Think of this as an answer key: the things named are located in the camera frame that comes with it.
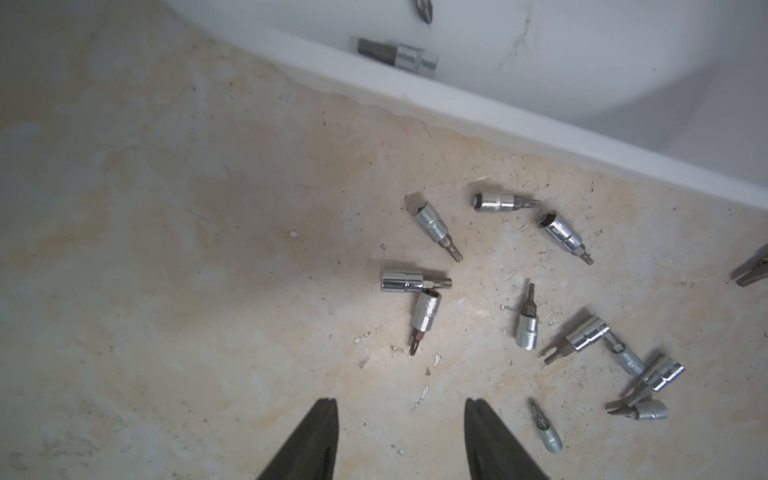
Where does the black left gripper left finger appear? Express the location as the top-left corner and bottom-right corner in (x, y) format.
(257, 398), (339, 480)

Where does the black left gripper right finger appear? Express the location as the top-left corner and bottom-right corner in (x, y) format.
(464, 398), (548, 480)

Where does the silver bit cluster crossed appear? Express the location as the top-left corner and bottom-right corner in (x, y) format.
(409, 289), (442, 356)

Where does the silver bit lower pair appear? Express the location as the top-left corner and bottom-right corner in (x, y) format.
(608, 400), (669, 421)

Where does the silver bit cluster left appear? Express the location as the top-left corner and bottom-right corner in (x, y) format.
(380, 270), (453, 293)

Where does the silver bit cluster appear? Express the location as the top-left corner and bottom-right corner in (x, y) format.
(380, 270), (453, 293)
(538, 210), (594, 265)
(405, 193), (463, 263)
(473, 191), (541, 213)

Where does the silver bit cluster centre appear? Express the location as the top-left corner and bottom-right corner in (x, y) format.
(538, 210), (594, 265)

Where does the silver bit cluster upper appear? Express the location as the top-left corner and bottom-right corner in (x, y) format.
(405, 193), (463, 263)

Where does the silver bit top cluster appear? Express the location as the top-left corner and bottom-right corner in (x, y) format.
(473, 191), (541, 213)

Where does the white plastic storage box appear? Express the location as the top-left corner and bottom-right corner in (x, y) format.
(172, 1), (767, 209)

